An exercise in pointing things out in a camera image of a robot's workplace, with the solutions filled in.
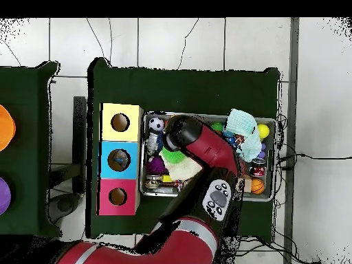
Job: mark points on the orange plastic bowl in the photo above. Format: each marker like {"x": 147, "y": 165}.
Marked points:
{"x": 5, "y": 127}

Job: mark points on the wooden box with three holes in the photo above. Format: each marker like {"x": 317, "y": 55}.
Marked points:
{"x": 107, "y": 165}

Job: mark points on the silver crumpled packet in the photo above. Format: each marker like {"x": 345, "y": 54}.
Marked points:
{"x": 152, "y": 143}

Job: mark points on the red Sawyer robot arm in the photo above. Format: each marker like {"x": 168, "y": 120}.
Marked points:
{"x": 209, "y": 148}

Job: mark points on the clear shallow bin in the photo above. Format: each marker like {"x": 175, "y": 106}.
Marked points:
{"x": 148, "y": 190}

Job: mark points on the black stand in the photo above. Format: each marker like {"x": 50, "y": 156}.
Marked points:
{"x": 80, "y": 143}

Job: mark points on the purple spiky ball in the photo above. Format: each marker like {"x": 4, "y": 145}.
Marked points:
{"x": 154, "y": 165}

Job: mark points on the purple plastic bowl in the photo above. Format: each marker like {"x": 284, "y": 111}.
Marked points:
{"x": 4, "y": 195}

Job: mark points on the clear plastic packet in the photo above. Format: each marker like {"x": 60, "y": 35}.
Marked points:
{"x": 118, "y": 160}

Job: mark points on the yellow ball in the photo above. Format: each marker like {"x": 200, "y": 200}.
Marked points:
{"x": 263, "y": 131}

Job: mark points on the small orange basketball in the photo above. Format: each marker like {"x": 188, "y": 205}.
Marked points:
{"x": 257, "y": 186}

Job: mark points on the green spiky ball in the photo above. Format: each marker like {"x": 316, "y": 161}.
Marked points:
{"x": 173, "y": 157}

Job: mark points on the mint green cloth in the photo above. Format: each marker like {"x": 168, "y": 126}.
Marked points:
{"x": 245, "y": 126}

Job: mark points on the black and white soccer ball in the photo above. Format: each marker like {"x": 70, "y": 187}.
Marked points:
{"x": 156, "y": 125}

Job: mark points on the cream yellow cloth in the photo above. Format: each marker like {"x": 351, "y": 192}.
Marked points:
{"x": 184, "y": 169}

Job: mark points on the dark green table cloth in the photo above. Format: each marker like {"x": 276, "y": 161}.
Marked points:
{"x": 27, "y": 82}
{"x": 181, "y": 88}

